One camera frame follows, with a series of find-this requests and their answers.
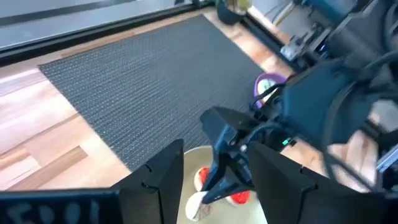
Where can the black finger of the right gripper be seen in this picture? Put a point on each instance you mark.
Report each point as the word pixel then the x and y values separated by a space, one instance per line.
pixel 227 177

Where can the purple plate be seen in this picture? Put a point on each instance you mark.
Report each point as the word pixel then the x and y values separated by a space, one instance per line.
pixel 257 85

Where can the dark grey woven mat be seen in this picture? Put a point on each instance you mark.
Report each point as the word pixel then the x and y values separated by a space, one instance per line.
pixel 140 93

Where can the large green frosted donut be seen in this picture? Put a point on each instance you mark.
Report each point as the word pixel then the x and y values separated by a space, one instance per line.
pixel 266 87

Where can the succulent in dark pot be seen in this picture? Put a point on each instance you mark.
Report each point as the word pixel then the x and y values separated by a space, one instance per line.
pixel 228 15

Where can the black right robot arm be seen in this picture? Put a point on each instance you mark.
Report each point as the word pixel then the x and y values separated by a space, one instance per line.
pixel 314 102

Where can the small white donut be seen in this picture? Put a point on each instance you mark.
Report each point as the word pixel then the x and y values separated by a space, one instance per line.
pixel 196 207

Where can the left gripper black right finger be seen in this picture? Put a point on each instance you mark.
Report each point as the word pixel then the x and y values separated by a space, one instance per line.
pixel 289 199

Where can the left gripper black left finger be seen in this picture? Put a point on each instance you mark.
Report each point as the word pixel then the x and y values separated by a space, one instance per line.
pixel 155 193

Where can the pale yellow plate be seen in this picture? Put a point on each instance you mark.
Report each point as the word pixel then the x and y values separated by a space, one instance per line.
pixel 192 168

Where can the small orange donut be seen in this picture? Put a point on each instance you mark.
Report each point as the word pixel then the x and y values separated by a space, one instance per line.
pixel 202 177
pixel 241 197

